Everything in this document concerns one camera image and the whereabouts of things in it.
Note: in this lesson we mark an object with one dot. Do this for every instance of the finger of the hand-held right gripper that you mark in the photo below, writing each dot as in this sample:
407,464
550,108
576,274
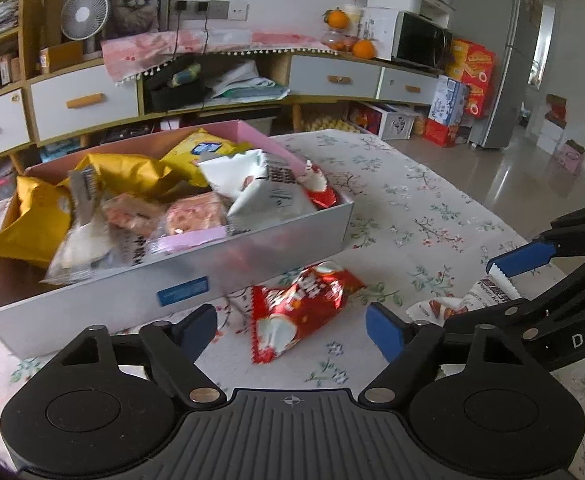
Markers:
512,312
522,257

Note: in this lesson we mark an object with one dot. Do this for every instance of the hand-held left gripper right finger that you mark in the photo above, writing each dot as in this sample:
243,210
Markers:
385,332

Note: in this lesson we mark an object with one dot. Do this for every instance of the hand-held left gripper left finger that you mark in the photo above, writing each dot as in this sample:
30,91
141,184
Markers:
197,330

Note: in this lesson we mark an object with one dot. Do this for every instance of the white nut snack packet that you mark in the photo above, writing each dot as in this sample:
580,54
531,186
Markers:
472,300
267,185

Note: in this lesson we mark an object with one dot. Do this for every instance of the silver box with pink inside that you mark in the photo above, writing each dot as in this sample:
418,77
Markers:
122,305

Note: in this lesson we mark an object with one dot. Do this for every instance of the pink label clear snack packet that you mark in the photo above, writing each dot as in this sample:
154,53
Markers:
195,212

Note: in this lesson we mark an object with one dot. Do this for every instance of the clear rice cracker packet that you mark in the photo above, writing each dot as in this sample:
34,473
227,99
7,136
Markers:
80,252

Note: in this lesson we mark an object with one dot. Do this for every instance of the yellow blue snack packet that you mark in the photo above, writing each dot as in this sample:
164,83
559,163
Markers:
197,152

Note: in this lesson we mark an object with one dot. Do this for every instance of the floral tablecloth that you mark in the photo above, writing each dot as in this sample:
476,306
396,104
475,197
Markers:
422,220

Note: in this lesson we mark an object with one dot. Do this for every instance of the pink paper bag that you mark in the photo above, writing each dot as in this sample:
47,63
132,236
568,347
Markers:
572,157

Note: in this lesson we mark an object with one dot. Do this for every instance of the red gift box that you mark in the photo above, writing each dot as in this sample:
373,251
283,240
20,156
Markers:
440,132

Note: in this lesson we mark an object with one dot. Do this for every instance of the blue white carton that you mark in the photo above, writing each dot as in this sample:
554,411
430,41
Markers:
447,100

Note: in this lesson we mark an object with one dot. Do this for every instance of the orange red cartons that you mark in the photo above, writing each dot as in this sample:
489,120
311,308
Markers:
472,77

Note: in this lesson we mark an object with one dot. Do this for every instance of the white cartoon print carton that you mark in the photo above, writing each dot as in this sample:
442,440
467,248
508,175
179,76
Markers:
392,122

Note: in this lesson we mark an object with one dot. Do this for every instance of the grey refrigerator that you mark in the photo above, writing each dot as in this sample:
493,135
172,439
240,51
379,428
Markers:
502,60

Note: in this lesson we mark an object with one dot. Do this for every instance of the tray of eggs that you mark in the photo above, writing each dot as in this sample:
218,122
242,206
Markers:
330,124

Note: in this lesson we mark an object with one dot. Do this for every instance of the blue lid storage bin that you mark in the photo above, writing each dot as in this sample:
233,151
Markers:
60,149

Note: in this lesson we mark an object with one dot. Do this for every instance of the black box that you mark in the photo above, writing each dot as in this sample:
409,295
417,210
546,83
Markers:
175,95

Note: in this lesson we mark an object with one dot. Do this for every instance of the black microwave oven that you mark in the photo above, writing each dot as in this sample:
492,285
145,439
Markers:
420,40

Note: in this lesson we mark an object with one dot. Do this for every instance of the pile of papers and bags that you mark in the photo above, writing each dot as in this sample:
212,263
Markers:
247,85

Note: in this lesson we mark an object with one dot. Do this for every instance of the wooden cabinet with white drawers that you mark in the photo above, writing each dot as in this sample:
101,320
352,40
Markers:
82,105

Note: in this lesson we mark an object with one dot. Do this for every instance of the green blue soft toy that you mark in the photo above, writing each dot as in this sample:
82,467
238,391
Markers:
185,75

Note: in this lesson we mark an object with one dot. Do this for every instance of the white printed carton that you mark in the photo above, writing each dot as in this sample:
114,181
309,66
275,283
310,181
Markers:
377,32

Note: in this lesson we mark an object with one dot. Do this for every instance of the pink floral cloth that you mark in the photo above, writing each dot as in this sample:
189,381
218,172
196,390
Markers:
137,50

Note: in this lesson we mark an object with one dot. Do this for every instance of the brown cardboard box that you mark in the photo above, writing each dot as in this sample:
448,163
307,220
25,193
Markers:
62,57

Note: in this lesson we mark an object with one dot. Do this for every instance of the white desk fan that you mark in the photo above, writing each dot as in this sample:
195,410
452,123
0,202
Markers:
85,15

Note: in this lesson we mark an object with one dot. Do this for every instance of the white wall socket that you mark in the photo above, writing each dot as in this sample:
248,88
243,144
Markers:
237,10

